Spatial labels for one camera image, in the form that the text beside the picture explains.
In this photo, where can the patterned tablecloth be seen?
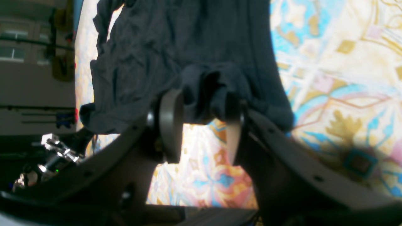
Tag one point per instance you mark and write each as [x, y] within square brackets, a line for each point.
[339, 62]

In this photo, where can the blue clamp upper left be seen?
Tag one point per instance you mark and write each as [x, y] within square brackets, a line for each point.
[67, 119]

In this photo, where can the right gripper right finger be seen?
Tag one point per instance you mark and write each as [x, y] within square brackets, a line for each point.
[293, 189]

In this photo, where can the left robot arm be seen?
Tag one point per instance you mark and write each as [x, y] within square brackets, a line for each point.
[61, 153]

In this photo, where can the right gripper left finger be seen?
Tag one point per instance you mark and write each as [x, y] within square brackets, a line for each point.
[111, 187]

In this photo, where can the black t-shirt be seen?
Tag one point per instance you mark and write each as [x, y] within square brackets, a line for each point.
[206, 48]

